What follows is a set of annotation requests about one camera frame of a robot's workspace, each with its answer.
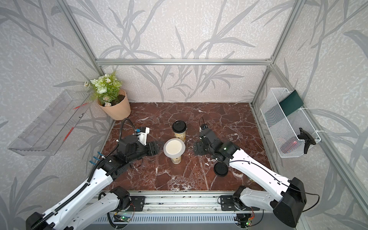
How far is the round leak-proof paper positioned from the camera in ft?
2.48

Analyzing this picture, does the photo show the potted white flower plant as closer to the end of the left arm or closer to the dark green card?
the end of the left arm

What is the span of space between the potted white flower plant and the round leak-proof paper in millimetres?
489

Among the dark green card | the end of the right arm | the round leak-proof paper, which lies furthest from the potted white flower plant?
the dark green card

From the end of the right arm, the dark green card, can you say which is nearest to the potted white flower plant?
the end of the right arm

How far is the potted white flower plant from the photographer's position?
0.90m
